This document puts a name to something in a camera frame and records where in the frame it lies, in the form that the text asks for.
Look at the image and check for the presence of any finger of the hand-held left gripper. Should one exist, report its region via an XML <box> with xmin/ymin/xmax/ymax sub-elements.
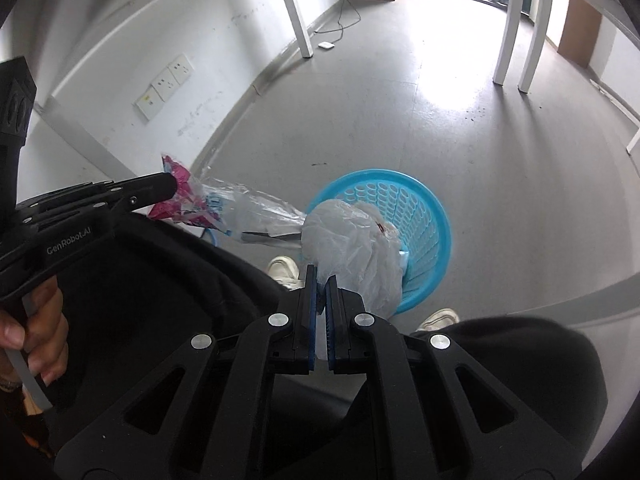
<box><xmin>16</xmin><ymin>175</ymin><xmax>139</xmax><ymax>222</ymax></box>
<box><xmin>107</xmin><ymin>172</ymin><xmax>179</xmax><ymax>214</ymax></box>

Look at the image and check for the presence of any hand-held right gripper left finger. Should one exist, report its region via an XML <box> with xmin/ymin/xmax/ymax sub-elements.
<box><xmin>54</xmin><ymin>264</ymin><xmax>319</xmax><ymax>480</ymax></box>

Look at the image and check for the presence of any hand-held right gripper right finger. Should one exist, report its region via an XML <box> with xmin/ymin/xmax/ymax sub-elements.
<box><xmin>324</xmin><ymin>276</ymin><xmax>571</xmax><ymax>480</ymax></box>

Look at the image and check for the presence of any pink snack wrapper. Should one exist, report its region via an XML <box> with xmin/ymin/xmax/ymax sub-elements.
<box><xmin>148</xmin><ymin>154</ymin><xmax>227</xmax><ymax>232</ymax></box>

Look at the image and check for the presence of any white plastic bag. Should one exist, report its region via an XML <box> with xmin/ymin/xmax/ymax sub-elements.
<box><xmin>300</xmin><ymin>199</ymin><xmax>405</xmax><ymax>317</ymax></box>

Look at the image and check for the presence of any clear plastic bag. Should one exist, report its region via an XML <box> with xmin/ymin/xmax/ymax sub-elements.
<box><xmin>192</xmin><ymin>176</ymin><xmax>308</xmax><ymax>252</ymax></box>

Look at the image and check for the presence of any blue plastic basket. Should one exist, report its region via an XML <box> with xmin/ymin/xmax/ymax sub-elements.
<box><xmin>305</xmin><ymin>169</ymin><xmax>453</xmax><ymax>317</ymax></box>

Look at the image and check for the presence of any person's left forearm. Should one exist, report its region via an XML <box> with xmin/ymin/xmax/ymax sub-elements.
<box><xmin>0</xmin><ymin>379</ymin><xmax>55</xmax><ymax>463</ymax></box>

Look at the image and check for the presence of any person's left hand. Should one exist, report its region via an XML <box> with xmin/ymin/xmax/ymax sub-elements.
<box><xmin>0</xmin><ymin>275</ymin><xmax>70</xmax><ymax>386</ymax></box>

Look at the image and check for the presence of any person's left white shoe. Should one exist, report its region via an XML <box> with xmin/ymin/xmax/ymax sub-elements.
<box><xmin>267</xmin><ymin>256</ymin><xmax>306</xmax><ymax>291</ymax></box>

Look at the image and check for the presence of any person's white shoe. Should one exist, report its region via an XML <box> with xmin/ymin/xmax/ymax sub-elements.
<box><xmin>267</xmin><ymin>256</ymin><xmax>306</xmax><ymax>291</ymax></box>
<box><xmin>414</xmin><ymin>308</ymin><xmax>460</xmax><ymax>332</ymax></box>

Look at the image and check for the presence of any person's left leg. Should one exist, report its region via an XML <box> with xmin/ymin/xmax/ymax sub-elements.
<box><xmin>47</xmin><ymin>216</ymin><xmax>302</xmax><ymax>461</ymax></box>

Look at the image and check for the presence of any person's leg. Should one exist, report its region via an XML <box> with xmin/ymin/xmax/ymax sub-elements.
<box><xmin>407</xmin><ymin>314</ymin><xmax>609</xmax><ymax>480</ymax></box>
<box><xmin>47</xmin><ymin>216</ymin><xmax>302</xmax><ymax>461</ymax></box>

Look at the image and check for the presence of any person's right white shoe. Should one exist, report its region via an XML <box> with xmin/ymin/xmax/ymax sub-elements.
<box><xmin>414</xmin><ymin>308</ymin><xmax>460</xmax><ymax>332</ymax></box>

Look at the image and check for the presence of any person's right leg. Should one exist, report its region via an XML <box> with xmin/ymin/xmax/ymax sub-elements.
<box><xmin>407</xmin><ymin>314</ymin><xmax>609</xmax><ymax>480</ymax></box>

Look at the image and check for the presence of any white table leg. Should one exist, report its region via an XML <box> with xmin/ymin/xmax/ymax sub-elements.
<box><xmin>269</xmin><ymin>0</ymin><xmax>314</xmax><ymax>59</ymax></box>
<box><xmin>492</xmin><ymin>0</ymin><xmax>525</xmax><ymax>86</ymax></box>
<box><xmin>517</xmin><ymin>0</ymin><xmax>556</xmax><ymax>94</ymax></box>

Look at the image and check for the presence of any brown glass-door cabinet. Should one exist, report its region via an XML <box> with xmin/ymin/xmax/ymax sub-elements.
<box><xmin>557</xmin><ymin>0</ymin><xmax>604</xmax><ymax>69</ymax></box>

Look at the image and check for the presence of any white wall socket yellow label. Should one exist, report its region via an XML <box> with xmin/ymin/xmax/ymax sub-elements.
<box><xmin>134</xmin><ymin>87</ymin><xmax>164</xmax><ymax>122</ymax></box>

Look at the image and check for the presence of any black charger cable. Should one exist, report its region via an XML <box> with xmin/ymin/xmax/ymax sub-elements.
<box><xmin>310</xmin><ymin>0</ymin><xmax>362</xmax><ymax>44</ymax></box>

